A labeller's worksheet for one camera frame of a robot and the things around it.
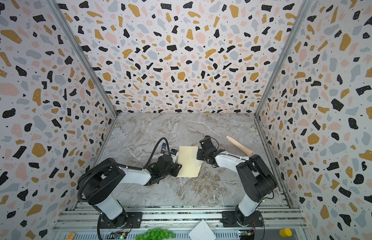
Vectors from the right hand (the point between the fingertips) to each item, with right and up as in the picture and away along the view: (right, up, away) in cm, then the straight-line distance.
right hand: (197, 150), depth 94 cm
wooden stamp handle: (+33, -2, +2) cm, 34 cm away
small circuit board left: (-36, -37, -23) cm, 57 cm away
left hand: (-10, -7, -3) cm, 13 cm away
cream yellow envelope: (-4, -10, +2) cm, 11 cm away
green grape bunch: (-19, -34, -26) cm, 47 cm away
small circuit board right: (+23, -36, -22) cm, 48 cm away
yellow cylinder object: (+39, -32, -28) cm, 57 cm away
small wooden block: (-59, -35, -25) cm, 73 cm away
